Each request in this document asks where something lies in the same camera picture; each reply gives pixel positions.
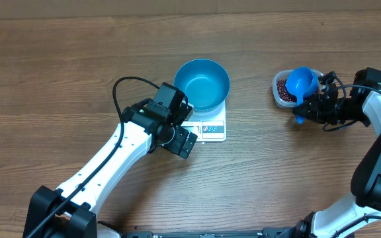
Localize blue plastic measuring scoop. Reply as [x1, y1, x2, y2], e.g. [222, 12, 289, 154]
[285, 67, 318, 106]

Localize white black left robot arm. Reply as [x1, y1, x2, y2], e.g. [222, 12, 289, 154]
[23, 83, 197, 237]

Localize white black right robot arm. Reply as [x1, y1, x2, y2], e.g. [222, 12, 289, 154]
[276, 67, 381, 237]

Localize white digital kitchen scale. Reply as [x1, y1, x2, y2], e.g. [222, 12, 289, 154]
[181, 101, 227, 143]

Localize blue metal bowl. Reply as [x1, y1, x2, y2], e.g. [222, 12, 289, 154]
[173, 58, 231, 112]

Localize clear plastic food container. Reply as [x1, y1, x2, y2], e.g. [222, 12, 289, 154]
[271, 69, 325, 109]

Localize red beans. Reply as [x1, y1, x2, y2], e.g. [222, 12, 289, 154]
[276, 79, 296, 102]

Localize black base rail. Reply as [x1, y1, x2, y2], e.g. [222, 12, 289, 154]
[122, 227, 295, 238]

